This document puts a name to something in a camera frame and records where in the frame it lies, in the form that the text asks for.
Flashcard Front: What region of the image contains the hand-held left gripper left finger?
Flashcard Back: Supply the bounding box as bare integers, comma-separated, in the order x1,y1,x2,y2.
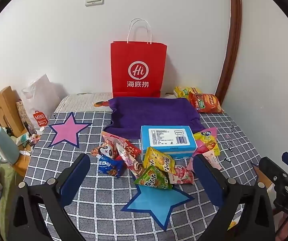
7,153,92,241

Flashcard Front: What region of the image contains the blue paper star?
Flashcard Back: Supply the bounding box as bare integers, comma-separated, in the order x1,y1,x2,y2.
121,184,195,232

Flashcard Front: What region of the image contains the white plastic shopping bag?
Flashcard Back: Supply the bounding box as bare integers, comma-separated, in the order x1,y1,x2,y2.
21,74,67,135

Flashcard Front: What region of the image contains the pale pink snack packet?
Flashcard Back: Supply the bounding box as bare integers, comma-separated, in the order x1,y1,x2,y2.
186,151,222,171

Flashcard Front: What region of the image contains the yellow triangular snack packet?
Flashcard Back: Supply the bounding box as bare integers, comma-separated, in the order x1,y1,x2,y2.
143,147,176,175

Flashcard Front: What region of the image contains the grey checked bed sheet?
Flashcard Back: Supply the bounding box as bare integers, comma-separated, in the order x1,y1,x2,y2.
24,110,270,241

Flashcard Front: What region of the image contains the panda print snack packet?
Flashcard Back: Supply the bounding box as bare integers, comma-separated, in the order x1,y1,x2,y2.
91,131,129,160

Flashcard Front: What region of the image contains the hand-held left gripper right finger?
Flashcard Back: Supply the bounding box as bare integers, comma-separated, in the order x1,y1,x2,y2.
192,154,277,241

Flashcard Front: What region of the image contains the orange chip bag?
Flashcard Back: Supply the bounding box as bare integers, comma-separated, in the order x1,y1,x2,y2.
188,93,223,113

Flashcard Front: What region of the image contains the pink paper star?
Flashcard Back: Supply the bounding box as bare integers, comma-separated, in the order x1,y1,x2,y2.
46,112,92,149

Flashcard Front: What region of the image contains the yellow chip bag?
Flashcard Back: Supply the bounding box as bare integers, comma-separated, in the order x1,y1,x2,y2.
173,86,202,98

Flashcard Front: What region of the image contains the red snack packet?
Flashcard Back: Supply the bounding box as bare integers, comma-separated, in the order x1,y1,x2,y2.
122,141,142,157

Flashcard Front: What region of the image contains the red paper bag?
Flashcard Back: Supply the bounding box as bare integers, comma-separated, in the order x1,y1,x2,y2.
110,18,168,99

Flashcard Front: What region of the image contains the blue tissue pack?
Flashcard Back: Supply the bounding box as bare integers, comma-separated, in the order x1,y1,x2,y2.
140,125,197,160

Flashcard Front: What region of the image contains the yellow and pink snack packet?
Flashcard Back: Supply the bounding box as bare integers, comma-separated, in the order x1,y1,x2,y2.
193,127,221,156

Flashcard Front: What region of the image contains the green triangular snack packet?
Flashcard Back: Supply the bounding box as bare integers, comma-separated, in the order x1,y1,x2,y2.
133,165,173,190

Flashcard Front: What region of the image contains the fruit print sheet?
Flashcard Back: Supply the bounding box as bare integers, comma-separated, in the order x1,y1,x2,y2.
54,92,177,113

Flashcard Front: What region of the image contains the purple towel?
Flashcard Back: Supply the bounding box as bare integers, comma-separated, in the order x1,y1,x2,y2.
105,97,201,139

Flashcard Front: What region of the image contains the long pink candy packet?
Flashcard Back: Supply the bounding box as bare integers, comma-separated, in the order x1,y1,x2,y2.
115,139,147,179

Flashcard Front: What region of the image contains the blue cookie packet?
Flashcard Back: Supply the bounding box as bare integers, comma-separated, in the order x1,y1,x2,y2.
97,155,125,178

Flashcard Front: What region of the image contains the light blue kettle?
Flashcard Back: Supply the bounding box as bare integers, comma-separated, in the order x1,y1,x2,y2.
0,127,20,166

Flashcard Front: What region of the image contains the brown wooden door frame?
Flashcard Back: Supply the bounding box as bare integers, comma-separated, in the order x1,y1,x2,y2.
215,0,243,106

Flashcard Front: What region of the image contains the wooden headboard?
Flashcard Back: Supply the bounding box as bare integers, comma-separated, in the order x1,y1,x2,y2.
0,86,26,137

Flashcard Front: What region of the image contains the pink strawberry snack packet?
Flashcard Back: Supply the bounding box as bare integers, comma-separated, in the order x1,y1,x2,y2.
168,164,194,185

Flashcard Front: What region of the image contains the patterned paper bag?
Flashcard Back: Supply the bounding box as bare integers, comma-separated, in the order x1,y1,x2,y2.
16,100,36,136

